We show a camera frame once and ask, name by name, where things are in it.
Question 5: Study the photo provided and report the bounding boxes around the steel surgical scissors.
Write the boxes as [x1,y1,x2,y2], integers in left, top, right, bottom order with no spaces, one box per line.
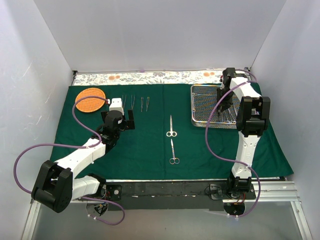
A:
[166,115,178,137]
[169,139,180,165]

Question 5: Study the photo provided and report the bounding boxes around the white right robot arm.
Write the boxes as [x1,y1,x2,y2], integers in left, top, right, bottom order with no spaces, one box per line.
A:
[217,67,271,199]

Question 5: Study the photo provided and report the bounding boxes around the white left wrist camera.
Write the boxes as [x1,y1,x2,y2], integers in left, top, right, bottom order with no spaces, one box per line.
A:
[109,98,125,116]

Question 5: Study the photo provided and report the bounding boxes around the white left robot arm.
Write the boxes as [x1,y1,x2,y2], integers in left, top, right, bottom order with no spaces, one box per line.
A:
[31,109,135,213]

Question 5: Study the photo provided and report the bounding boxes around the steel tweezers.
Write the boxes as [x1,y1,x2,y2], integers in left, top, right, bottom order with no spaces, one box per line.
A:
[130,95,136,110]
[146,96,150,112]
[140,97,144,113]
[122,94,127,110]

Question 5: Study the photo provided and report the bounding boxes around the round woven bamboo tray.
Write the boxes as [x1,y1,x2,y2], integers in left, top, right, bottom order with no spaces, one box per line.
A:
[75,87,106,113]

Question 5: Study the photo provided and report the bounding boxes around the steel surgical forceps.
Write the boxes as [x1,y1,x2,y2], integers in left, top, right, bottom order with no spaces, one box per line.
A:
[218,109,236,124]

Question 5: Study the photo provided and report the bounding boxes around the metal mesh instrument tray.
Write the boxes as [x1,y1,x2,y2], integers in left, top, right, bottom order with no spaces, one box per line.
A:
[190,84,240,129]

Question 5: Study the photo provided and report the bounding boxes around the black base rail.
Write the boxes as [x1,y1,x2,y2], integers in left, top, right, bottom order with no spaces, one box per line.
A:
[77,180,257,212]

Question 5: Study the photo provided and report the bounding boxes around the floral patterned table mat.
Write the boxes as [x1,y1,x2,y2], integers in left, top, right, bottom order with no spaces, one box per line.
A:
[73,69,223,86]

